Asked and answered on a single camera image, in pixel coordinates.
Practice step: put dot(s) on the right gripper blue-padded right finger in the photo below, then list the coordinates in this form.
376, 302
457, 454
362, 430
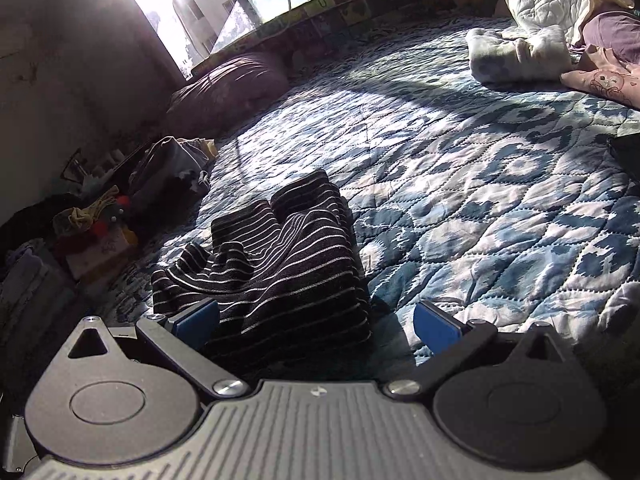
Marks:
452, 344

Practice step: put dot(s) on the red plush toy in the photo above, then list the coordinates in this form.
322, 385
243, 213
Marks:
110, 212

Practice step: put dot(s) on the black rectangular device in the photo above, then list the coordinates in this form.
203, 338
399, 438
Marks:
626, 151

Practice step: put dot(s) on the olive yellow cloth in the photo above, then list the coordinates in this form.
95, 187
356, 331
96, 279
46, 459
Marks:
78, 220

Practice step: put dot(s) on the mauve rolled duvet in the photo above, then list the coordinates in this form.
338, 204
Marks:
229, 94

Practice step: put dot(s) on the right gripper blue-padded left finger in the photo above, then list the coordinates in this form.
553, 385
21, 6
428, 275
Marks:
177, 340

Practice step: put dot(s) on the purple garment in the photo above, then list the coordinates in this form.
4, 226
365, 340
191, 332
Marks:
616, 30

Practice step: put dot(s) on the blue white quilted bedspread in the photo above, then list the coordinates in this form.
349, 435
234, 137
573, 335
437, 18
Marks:
502, 204

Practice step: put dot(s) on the black white striped garment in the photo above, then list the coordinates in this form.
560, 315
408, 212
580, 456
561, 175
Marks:
283, 272

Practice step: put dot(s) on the pink cartoon print garment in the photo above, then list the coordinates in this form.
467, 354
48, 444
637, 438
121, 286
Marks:
602, 73

